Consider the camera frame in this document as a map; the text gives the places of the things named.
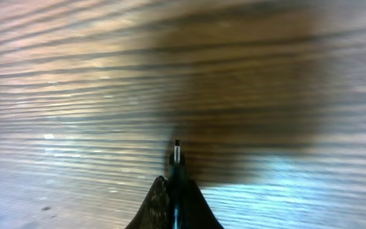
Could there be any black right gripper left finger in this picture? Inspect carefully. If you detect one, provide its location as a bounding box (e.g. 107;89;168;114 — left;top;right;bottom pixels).
126;176;173;229

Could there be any black charger cable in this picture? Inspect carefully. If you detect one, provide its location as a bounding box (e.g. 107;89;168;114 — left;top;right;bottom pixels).
168;139;187;229

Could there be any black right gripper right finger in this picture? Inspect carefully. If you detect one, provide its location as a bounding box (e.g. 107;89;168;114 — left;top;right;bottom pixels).
182;179;224;229

